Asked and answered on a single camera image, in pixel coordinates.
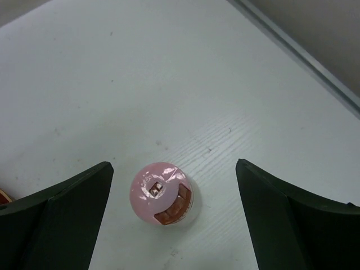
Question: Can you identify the right aluminium table rail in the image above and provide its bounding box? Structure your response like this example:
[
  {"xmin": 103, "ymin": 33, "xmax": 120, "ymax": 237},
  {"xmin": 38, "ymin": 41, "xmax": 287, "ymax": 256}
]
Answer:
[{"xmin": 229, "ymin": 1, "xmax": 359, "ymax": 118}]

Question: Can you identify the pink cap spice bottle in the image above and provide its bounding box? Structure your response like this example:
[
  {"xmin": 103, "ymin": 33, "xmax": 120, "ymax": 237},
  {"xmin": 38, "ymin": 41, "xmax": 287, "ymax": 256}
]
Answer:
[{"xmin": 129, "ymin": 162, "xmax": 202, "ymax": 227}]

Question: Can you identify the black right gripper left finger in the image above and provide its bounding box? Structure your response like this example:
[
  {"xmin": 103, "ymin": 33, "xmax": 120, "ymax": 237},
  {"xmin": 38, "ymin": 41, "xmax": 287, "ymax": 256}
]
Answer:
[{"xmin": 1, "ymin": 161, "xmax": 114, "ymax": 269}]

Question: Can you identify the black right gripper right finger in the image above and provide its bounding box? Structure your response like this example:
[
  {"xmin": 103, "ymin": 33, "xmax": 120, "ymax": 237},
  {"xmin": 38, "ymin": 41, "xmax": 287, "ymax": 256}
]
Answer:
[{"xmin": 236, "ymin": 159, "xmax": 359, "ymax": 269}]

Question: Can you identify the round red lacquer tray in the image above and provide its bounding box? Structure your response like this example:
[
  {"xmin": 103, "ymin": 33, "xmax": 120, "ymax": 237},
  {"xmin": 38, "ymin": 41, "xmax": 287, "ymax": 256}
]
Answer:
[{"xmin": 0, "ymin": 190, "xmax": 12, "ymax": 205}]

